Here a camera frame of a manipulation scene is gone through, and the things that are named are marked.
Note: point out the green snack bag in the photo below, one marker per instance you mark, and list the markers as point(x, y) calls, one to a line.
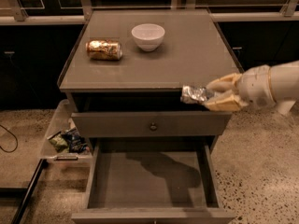
point(58, 142)

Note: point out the gold orange soda can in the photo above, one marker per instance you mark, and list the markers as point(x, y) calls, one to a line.
point(107, 50)

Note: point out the grey open middle drawer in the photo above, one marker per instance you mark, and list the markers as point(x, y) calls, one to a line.
point(152, 183)

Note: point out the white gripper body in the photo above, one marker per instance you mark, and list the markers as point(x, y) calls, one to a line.
point(256, 85)

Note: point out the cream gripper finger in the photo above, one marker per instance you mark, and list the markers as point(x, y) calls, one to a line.
point(226, 83)
point(225, 101)

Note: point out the silver blue redbull can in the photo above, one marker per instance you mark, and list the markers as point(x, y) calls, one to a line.
point(195, 95)

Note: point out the black metal floor frame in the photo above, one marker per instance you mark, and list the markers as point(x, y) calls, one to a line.
point(20, 197)

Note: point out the grey wooden nightstand cabinet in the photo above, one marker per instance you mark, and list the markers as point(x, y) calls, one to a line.
point(193, 53)

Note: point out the clear plastic storage bin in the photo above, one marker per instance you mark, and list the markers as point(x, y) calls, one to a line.
point(60, 122)

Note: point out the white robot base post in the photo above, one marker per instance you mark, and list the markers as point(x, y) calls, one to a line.
point(284, 107)

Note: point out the grey upper drawer with knob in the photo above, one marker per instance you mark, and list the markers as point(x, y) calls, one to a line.
point(151, 124)

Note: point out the white ceramic bowl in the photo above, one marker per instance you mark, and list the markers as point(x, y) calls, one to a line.
point(148, 36)

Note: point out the dark blue snack bag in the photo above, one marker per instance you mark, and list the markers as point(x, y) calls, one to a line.
point(76, 143)

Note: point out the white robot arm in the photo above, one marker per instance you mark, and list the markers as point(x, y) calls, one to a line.
point(284, 82)

